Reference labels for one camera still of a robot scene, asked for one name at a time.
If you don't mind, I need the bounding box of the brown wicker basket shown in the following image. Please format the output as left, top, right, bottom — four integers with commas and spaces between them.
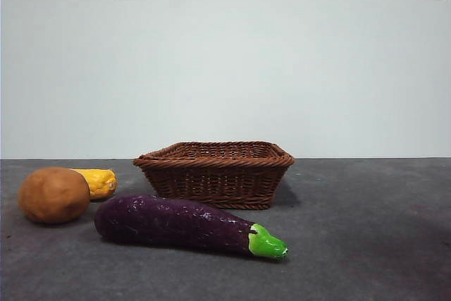
132, 141, 296, 209

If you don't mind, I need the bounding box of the purple eggplant with green stem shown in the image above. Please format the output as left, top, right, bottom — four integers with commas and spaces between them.
94, 194, 289, 264

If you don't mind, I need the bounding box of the brown potato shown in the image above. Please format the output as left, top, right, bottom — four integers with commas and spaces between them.
18, 167, 91, 225

